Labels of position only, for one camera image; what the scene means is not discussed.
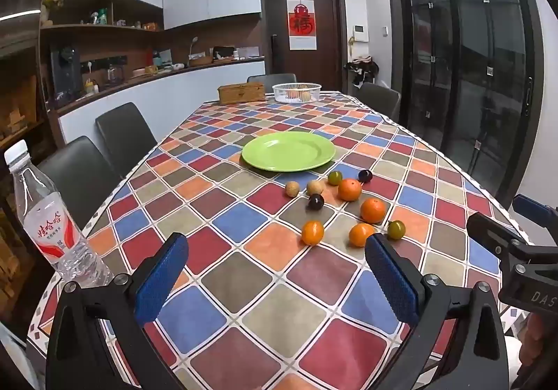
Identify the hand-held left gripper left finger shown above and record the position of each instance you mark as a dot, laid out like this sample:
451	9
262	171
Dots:
161	276

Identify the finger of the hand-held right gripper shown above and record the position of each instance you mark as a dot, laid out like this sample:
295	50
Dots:
492	231
538	213

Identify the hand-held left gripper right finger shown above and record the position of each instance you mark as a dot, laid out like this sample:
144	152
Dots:
392	276

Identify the green tomato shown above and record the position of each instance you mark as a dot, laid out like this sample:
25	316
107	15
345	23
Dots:
396	229
335	177

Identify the orange tomato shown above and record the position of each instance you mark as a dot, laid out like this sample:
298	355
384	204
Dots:
312	232
360	234
350	190
373	210

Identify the dark purple tomato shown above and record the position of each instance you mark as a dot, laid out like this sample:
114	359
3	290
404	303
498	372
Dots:
365	175
315	201

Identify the tan longan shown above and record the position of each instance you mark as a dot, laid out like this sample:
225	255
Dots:
314	187
292	189

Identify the green plate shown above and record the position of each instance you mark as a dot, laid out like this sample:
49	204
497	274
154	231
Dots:
287	151

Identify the person's right hand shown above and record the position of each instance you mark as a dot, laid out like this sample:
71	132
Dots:
534	337

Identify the colourful checked tablecloth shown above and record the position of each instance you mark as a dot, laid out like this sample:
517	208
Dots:
261	276

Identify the clear plastic water bottle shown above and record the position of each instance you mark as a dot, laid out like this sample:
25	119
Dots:
48	233

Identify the dark leather chair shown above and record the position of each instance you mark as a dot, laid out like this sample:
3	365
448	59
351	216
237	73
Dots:
126	137
271	78
78	180
379	98

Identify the dark sliding glass door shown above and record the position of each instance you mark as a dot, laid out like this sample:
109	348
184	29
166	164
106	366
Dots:
471	67

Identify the pale yellow fruit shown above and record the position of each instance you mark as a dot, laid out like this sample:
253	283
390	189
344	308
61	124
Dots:
306	97

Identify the woven wicker box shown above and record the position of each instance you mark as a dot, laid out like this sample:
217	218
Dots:
241	92

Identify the white plastic basket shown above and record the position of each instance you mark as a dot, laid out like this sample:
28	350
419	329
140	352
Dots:
296	94

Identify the pile of clothes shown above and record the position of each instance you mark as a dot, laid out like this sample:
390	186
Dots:
361	67

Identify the orange round fruit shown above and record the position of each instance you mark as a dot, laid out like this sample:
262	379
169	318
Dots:
291	90

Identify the black countertop appliance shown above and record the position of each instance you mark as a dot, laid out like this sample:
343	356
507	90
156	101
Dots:
65	67

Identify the small desk lamp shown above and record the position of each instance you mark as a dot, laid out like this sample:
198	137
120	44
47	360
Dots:
193	44

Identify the white intercom panel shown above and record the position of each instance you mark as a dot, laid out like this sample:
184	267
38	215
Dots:
360	32

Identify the dark wooden door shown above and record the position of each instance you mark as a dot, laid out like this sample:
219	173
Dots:
327	32

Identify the red and white wall calendar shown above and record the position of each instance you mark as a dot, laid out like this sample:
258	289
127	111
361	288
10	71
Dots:
301	23

